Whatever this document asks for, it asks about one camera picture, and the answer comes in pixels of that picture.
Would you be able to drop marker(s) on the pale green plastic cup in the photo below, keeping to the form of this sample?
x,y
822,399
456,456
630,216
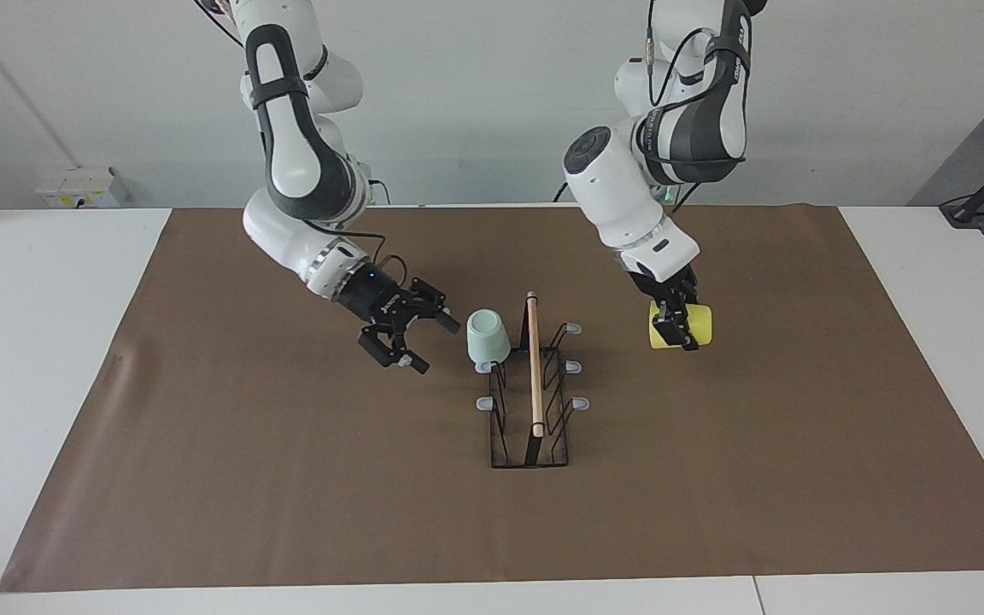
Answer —
x,y
488,337

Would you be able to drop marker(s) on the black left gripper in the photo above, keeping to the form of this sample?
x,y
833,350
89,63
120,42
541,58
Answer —
x,y
667,282

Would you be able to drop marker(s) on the white wall socket box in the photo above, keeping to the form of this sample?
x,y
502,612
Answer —
x,y
82,188

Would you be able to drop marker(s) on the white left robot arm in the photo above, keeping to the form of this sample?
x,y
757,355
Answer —
x,y
620,196

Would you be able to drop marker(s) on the yellow plastic cup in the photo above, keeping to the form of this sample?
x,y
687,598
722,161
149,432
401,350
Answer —
x,y
701,329

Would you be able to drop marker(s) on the brown paper table mat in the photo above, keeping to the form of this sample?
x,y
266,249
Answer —
x,y
287,470

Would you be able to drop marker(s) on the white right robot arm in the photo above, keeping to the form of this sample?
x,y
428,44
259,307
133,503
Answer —
x,y
295,162

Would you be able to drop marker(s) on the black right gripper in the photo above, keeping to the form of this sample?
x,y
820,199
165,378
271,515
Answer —
x,y
377,295

